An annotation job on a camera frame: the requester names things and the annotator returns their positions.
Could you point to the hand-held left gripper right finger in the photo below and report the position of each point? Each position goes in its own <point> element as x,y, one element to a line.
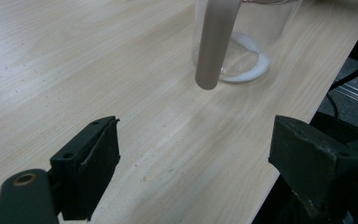
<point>317,161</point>

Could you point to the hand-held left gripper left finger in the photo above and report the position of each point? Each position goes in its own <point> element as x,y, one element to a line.
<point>87,168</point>

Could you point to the aluminium floor rail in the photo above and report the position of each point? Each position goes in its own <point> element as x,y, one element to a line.
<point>357,93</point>

